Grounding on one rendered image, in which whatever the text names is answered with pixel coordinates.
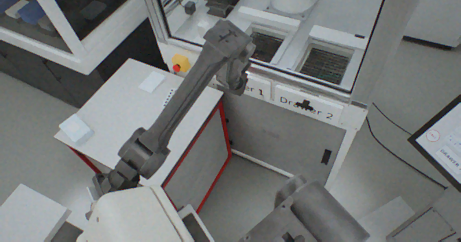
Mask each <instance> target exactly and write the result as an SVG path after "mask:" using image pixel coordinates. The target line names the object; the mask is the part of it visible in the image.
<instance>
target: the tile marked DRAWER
mask: <svg viewBox="0 0 461 242"><path fill-rule="evenodd" d="M434 154H435V155H437V157H439V159H440V160H441V161H442V162H443V163H444V164H445V165H446V166H447V167H449V168H450V169H451V170H452V171H453V172H454V173H455V174H456V175H457V176H459V175H461V157H460V156H459V155H457V154H456V153H455V152H454V151H453V150H452V148H450V146H448V145H447V144H444V145H443V146H442V147H440V148H439V149H438V150H437V151H436V152H434Z"/></svg>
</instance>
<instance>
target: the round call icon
mask: <svg viewBox="0 0 461 242"><path fill-rule="evenodd" d="M423 136H424V137H425V138H426V139H427V140H428V141H429V142H430V143H431V144H432V145H434V144H435V143H437V142H438V141H439V140H440V139H441V138H442V137H443V135H442V134H441V133H440V132H439V131H438V130H437V129H436V128H435V127H433V126H432V127H431V128H430V130H428V131H427V132H426V133H425V134H424V135H423Z"/></svg>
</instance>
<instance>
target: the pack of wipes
mask: <svg viewBox="0 0 461 242"><path fill-rule="evenodd" d="M59 127H60V128H61V130H62V131H63V132H64V133H65V134H66V135H67V136H68V137H69V138H70V139H71V140H72V141H73V142H74V143H75V144H76V145H80V144H82V143H83V142H84V141H85V140H86V139H88V138H89V137H90V136H91V135H93V133H94V132H93V131H92V129H91V128H90V127H89V126H88V125H87V124H85V122H83V120H81V118H80V117H79V116H78V115H76V114H73V115H72V116H70V117H69V118H68V119H67V120H66V121H64V122H62V123H61V124H60V125H59Z"/></svg>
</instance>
